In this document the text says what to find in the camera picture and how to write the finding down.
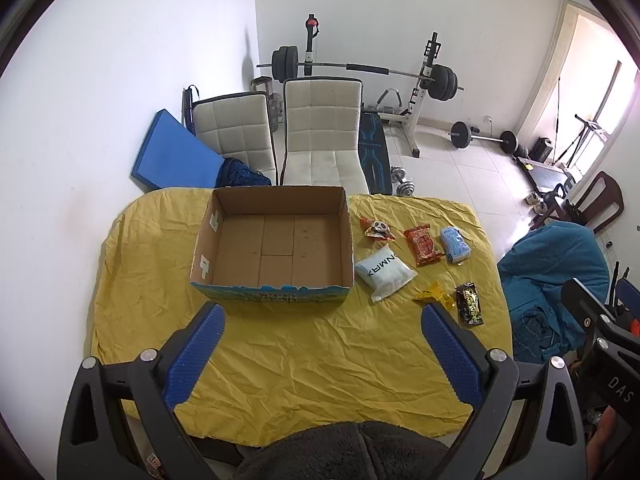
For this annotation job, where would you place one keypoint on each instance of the black tripod stand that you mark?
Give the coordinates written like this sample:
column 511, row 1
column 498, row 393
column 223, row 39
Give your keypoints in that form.
column 590, row 130

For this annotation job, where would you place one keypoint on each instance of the dark blue knit bag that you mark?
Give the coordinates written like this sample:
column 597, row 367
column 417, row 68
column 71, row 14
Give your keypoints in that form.
column 240, row 172

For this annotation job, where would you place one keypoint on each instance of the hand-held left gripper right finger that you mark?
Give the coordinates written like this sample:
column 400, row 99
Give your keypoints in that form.
column 452, row 355

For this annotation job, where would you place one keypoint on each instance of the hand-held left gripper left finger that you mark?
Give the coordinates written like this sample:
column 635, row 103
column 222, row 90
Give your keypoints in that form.
column 197, row 350

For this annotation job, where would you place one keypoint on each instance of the small brown stool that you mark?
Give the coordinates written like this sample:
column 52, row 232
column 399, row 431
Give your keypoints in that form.
column 262, row 85

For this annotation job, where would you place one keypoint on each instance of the light blue tissue packet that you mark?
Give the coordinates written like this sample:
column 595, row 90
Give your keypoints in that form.
column 455, row 245

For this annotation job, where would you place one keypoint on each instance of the teal cloth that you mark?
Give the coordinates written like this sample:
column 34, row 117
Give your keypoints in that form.
column 550, row 260

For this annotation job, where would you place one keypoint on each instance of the yellow tablecloth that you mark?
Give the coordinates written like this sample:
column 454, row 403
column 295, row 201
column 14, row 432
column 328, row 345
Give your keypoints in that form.
column 300, row 360

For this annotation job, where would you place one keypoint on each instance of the blue foam mat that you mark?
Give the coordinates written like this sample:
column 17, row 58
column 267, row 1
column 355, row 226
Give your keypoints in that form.
column 175, row 155

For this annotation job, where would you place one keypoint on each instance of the orange panda snack packet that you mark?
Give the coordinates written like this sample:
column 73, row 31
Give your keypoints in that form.
column 378, row 229

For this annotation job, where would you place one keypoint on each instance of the person's right hand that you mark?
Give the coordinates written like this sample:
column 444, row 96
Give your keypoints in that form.
column 602, row 430

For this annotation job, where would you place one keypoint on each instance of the red orange snack packet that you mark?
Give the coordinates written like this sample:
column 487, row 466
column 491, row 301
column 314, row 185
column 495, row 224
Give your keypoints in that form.
column 423, row 245

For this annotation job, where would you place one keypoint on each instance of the pair of white shoes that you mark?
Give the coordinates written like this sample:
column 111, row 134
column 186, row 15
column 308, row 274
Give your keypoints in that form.
column 535, row 198

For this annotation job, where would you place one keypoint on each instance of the dark fleece clothing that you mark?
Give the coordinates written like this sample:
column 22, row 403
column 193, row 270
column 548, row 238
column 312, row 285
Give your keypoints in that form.
column 340, row 452

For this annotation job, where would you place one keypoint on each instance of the cream door frame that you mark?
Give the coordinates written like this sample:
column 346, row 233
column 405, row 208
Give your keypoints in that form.
column 552, row 60

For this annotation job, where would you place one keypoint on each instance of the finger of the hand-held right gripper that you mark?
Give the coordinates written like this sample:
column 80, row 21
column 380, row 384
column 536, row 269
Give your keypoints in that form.
column 590, row 310
column 629, row 294

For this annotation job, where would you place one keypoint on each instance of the white soft pouch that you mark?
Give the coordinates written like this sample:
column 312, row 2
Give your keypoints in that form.
column 382, row 272

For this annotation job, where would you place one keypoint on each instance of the dark thin frame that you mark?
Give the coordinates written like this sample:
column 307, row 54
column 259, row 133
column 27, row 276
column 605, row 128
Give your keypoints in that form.
column 189, row 102

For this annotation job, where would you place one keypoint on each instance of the small chrome dumbbell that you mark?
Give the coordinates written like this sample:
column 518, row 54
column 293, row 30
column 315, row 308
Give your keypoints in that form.
column 407, row 188
column 400, row 173

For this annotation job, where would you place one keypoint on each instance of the short barbell with black plates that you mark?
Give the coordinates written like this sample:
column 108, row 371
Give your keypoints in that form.
column 460, row 134

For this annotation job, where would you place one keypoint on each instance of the white quilted chair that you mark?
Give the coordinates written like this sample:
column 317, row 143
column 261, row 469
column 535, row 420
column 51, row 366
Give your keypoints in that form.
column 320, row 125
column 232, row 130

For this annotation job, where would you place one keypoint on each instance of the long barbell with black plates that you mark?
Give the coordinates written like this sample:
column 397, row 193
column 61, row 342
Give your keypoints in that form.
column 365, row 68

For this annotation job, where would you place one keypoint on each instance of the black and yellow snack packet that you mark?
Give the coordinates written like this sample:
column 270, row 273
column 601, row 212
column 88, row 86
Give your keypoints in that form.
column 469, row 305

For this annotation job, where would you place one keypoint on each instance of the black speaker box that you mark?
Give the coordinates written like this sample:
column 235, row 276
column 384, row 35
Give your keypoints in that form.
column 544, row 149

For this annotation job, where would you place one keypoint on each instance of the black and blue weight bench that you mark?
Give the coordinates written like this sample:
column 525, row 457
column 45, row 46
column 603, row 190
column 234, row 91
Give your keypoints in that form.
column 375, row 155

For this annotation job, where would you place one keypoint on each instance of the dark wooden chair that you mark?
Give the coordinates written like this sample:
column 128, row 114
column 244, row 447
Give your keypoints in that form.
column 607, row 195

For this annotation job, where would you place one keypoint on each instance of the cardboard box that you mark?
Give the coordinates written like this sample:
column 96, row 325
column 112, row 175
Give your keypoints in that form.
column 280, row 247

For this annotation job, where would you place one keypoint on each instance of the white bench press rack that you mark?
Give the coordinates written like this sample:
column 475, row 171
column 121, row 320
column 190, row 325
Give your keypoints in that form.
column 424, row 85

